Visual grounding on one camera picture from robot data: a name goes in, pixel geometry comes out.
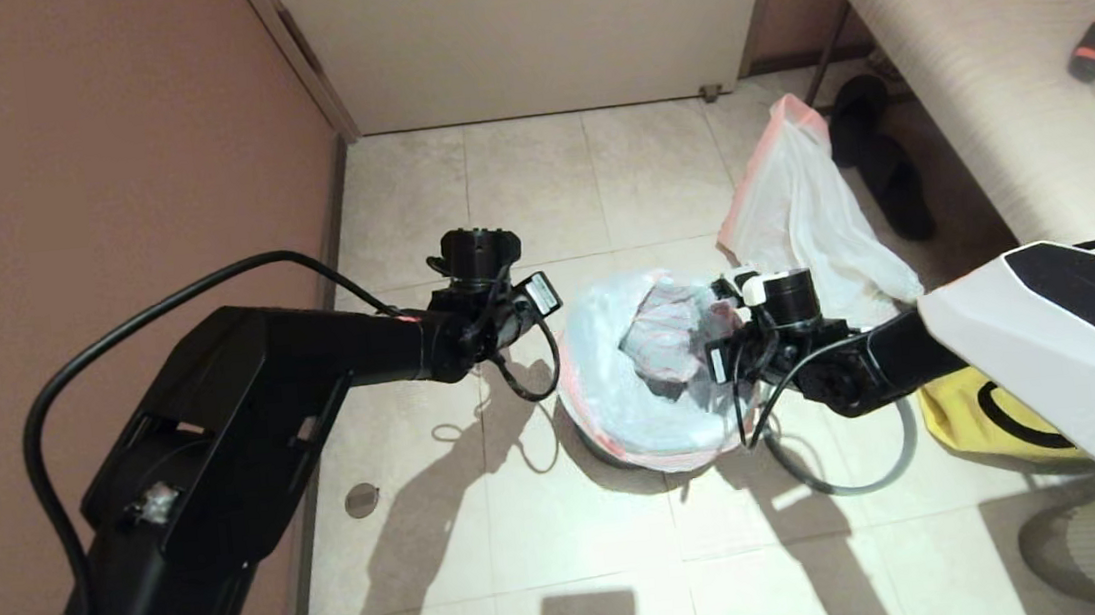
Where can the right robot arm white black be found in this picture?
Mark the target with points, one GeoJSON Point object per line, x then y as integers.
{"type": "Point", "coordinates": [1064, 348]}

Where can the white door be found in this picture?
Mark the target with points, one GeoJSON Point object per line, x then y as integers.
{"type": "Point", "coordinates": [531, 28]}

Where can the small round grey floor disc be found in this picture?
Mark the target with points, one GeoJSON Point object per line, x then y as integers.
{"type": "Point", "coordinates": [362, 500]}

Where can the dark metal table leg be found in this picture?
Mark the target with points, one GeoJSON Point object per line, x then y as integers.
{"type": "Point", "coordinates": [824, 66]}

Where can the black trash bin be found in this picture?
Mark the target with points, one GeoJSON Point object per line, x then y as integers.
{"type": "Point", "coordinates": [596, 443]}

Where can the small brass door stopper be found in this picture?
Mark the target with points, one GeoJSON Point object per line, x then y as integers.
{"type": "Point", "coordinates": [709, 91]}

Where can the white plastic bag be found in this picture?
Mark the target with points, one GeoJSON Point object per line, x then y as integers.
{"type": "Point", "coordinates": [801, 223]}

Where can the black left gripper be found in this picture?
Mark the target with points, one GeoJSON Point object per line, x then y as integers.
{"type": "Point", "coordinates": [488, 318]}

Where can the black red small device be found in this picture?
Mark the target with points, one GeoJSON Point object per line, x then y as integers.
{"type": "Point", "coordinates": [1090, 51]}

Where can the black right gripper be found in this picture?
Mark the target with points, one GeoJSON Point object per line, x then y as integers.
{"type": "Point", "coordinates": [804, 363]}

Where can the red printed plastic bag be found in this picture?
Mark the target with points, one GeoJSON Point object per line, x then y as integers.
{"type": "Point", "coordinates": [617, 401]}

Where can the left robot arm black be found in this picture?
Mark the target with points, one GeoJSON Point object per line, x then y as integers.
{"type": "Point", "coordinates": [239, 438]}

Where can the black slipper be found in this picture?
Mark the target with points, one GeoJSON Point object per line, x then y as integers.
{"type": "Point", "coordinates": [904, 198]}
{"type": "Point", "coordinates": [860, 112]}

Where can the yellow bag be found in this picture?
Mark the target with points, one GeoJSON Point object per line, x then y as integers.
{"type": "Point", "coordinates": [955, 419]}

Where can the beige wood grain table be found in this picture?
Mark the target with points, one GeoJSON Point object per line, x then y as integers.
{"type": "Point", "coordinates": [975, 55]}

